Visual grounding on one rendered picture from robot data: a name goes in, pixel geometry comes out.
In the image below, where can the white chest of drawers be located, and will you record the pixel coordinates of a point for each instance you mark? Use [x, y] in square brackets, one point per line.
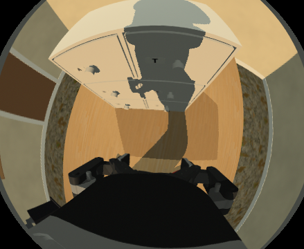
[131, 15]

